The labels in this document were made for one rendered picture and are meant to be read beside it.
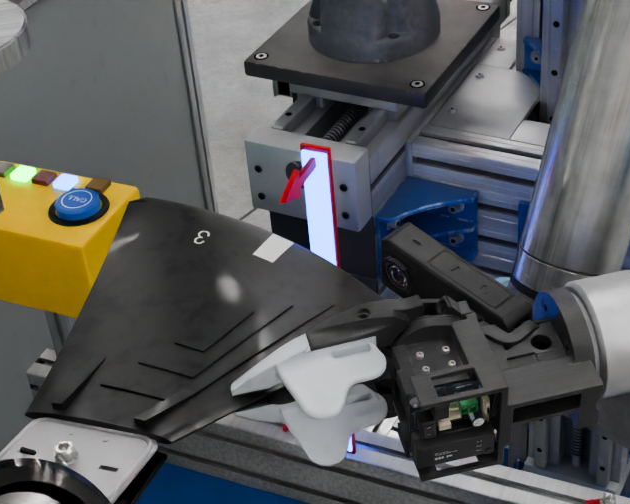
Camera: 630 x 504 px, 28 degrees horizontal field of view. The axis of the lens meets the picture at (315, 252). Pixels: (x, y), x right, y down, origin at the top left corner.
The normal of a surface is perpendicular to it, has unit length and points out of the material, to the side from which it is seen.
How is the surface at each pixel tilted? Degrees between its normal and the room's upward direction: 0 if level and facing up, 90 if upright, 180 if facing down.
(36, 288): 90
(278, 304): 14
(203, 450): 90
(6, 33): 0
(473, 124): 0
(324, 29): 73
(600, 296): 9
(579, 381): 6
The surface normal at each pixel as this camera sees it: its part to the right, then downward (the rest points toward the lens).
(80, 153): 0.91, 0.18
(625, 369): 0.21, 0.48
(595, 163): -0.28, 0.27
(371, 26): -0.07, 0.33
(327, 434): -0.04, -0.69
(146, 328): -0.04, -0.83
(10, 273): -0.40, 0.58
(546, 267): -0.58, 0.17
